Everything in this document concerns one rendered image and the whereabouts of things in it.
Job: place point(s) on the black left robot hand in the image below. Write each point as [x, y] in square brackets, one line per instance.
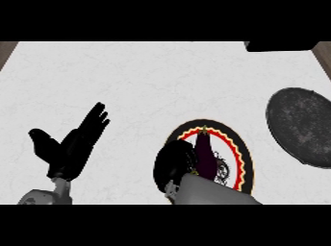
[76, 144]

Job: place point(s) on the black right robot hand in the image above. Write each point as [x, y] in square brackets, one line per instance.
[173, 163]

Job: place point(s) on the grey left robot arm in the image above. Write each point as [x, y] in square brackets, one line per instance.
[54, 193]

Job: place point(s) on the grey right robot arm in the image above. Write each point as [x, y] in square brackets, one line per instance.
[210, 192]

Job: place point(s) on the dark purple bell pepper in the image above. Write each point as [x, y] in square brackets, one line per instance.
[206, 157]

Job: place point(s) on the patterned black red plate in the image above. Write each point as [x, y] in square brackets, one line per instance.
[241, 153]

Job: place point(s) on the dark grey round pan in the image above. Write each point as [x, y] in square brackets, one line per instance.
[309, 126]

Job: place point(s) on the black appliance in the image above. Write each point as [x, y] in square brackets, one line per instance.
[278, 45]

